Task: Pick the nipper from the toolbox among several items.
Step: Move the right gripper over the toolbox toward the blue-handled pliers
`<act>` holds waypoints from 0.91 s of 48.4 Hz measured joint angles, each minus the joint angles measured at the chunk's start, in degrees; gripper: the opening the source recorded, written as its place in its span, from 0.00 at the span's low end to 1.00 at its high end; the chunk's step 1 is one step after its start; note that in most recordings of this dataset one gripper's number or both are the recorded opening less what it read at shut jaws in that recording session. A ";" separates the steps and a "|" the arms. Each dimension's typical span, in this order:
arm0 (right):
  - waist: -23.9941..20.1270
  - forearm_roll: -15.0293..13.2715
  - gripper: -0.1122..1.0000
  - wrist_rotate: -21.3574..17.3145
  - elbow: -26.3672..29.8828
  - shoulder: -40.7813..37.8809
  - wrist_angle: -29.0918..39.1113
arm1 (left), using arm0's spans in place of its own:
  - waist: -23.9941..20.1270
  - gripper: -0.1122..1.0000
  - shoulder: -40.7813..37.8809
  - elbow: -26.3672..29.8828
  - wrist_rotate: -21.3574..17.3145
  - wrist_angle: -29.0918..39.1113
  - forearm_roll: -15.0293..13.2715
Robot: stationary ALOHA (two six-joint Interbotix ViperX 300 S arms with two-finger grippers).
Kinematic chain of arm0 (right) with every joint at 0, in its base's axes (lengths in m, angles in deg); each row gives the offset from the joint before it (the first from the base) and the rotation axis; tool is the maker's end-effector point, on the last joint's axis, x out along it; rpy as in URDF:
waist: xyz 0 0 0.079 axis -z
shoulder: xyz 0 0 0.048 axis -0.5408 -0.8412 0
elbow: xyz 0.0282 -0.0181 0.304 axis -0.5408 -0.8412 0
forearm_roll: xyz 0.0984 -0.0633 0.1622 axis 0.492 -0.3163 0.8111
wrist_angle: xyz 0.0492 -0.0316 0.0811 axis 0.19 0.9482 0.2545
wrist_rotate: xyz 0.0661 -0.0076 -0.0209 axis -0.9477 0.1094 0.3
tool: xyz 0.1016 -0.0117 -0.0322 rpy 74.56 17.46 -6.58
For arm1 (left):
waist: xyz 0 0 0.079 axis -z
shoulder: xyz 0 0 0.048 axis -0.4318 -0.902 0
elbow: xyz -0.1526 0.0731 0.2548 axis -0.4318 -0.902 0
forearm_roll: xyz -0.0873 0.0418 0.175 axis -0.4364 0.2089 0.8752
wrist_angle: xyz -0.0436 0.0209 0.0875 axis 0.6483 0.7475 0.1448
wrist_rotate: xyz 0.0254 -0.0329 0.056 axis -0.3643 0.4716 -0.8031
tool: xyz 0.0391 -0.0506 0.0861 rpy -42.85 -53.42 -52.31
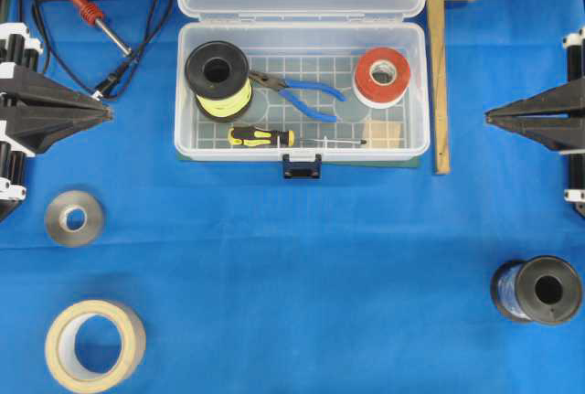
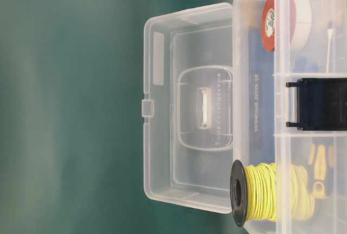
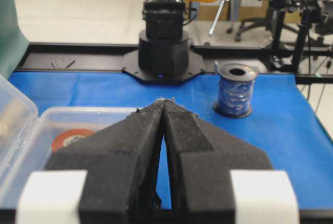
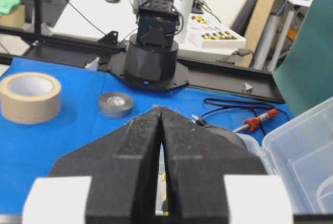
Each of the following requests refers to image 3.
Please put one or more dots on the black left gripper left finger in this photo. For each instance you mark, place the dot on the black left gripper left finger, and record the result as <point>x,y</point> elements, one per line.
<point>108,177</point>

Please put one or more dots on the blue wire spool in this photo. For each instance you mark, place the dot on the blue wire spool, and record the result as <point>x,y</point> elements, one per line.
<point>235,90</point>

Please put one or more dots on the clear plastic toolbox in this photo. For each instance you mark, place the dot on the clear plastic toolbox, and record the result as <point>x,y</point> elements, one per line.
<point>26,135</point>

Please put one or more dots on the black office chair base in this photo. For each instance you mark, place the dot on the black office chair base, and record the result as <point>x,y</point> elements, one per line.
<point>252,23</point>

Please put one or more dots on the blue table mat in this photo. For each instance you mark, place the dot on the blue table mat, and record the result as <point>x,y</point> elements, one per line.
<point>282,123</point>

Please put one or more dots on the black table frame rail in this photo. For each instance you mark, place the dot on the black table frame rail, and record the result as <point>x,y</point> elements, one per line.
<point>54,57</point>

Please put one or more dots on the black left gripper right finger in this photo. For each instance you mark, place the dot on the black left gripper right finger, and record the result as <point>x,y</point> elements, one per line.
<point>219,178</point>

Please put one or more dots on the red tape roll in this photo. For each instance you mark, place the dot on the red tape roll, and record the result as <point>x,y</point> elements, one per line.
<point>69,137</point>

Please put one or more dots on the dark green curtain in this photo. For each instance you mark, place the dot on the dark green curtain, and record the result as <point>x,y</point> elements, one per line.
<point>13,43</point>

